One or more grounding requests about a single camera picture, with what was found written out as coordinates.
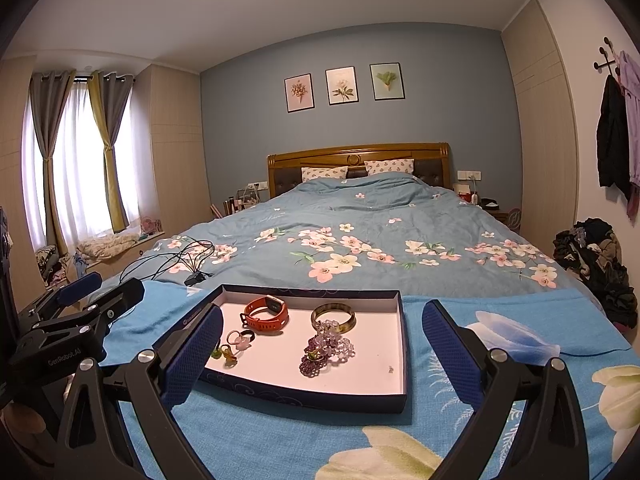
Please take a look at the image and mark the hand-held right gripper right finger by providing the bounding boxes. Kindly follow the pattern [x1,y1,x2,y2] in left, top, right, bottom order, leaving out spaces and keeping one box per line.
[421,300,591,480]

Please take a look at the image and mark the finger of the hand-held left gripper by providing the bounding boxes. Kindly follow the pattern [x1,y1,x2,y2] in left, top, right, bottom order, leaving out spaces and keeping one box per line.
[29,278,147,334]
[49,272,104,312]

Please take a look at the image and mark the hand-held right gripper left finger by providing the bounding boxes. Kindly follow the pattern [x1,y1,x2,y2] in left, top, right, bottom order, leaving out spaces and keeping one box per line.
[27,305,225,480]

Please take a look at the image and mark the orange smart watch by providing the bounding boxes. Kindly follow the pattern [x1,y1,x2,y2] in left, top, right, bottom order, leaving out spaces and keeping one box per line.
[239,295,291,335]

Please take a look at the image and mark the tortoiseshell bangle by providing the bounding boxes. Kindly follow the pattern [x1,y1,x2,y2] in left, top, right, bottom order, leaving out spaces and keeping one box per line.
[310,302,357,335]

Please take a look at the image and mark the dark blue cardboard box tray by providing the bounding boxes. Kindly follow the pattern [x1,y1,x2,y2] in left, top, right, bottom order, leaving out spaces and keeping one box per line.
[150,284,407,415]

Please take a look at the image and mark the clear crystal bead bracelet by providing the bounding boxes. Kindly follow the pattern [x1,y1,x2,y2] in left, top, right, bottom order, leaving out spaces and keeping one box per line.
[306,319,358,362]

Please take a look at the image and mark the dark purple beaded bracelet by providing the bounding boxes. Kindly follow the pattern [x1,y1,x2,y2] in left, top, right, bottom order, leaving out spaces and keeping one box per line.
[299,347,334,379]

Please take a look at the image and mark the crumpled cream cloth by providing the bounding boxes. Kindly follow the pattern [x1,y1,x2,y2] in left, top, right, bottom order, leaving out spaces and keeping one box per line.
[76,232,142,261]

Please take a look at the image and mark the window bench with drawers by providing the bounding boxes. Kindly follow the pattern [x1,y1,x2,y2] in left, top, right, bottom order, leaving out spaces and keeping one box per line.
[30,229,167,292]

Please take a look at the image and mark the white sheer curtain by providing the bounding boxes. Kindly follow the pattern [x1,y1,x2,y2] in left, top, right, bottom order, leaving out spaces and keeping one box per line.
[22,80,152,252]

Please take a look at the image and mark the bed with floral duvet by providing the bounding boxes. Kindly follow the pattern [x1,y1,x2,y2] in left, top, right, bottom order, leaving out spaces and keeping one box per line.
[87,172,587,302]

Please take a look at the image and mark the bright blue flower blanket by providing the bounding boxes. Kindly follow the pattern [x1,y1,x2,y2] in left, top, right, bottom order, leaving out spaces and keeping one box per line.
[95,280,637,480]

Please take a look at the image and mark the grey and yellow curtain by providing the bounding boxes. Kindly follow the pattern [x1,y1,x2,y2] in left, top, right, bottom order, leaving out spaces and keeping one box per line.
[87,72,134,234]

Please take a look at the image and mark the cluttered bedside table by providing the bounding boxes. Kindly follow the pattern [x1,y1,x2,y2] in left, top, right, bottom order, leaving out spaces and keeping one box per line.
[452,182,524,234]

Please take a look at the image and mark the cluster of cosmetics bottles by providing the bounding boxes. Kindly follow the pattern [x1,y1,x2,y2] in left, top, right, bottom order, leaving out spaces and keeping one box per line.
[210,187,262,219]

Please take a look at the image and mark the pile of dark clothes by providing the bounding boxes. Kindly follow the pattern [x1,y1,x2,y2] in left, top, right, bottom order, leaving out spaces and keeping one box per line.
[552,217,633,329]

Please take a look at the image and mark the patterned pillow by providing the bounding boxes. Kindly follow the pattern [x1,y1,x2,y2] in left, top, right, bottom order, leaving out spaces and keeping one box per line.
[300,165,349,184]
[364,158,416,176]

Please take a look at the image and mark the curtain rod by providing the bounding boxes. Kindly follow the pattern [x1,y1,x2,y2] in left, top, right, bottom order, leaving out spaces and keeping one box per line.
[30,72,137,84]

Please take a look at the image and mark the wooden bed headboard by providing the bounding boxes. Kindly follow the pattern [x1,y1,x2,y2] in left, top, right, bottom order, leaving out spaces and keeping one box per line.
[266,142,454,202]

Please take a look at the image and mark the black jacket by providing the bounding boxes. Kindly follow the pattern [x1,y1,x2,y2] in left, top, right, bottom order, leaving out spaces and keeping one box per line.
[597,75,632,202]

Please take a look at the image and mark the green leaf framed picture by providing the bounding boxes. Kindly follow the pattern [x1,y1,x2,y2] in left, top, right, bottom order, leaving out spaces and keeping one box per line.
[369,62,405,101]

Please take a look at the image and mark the pink flower framed picture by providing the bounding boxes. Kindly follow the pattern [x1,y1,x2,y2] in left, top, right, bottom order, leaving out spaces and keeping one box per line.
[284,73,316,114]

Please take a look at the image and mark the white flower framed picture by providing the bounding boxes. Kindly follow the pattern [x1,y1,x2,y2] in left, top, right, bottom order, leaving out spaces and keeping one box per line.
[325,66,359,106]

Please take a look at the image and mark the purple jacket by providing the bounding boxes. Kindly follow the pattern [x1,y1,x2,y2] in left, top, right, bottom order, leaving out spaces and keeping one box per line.
[617,50,640,192]

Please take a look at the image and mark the black charger cable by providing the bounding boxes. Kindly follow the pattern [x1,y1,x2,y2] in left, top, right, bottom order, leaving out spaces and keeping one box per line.
[120,239,217,289]

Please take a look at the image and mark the black wall coat hooks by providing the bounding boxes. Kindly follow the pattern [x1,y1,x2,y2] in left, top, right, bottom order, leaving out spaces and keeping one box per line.
[593,36,622,79]

